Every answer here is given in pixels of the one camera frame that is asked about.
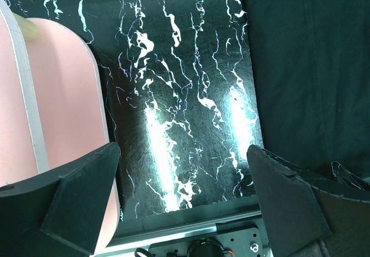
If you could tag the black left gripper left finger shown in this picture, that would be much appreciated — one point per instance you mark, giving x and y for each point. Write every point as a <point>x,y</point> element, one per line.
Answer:
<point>59,212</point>

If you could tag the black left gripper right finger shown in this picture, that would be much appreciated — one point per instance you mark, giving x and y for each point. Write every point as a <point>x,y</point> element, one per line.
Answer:
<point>307,214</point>

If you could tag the black daisy print t-shirt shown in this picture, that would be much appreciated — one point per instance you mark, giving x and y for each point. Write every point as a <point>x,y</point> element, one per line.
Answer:
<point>310,62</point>

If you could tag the pink oval tiered stool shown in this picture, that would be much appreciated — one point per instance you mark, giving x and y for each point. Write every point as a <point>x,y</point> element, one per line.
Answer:
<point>51,104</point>

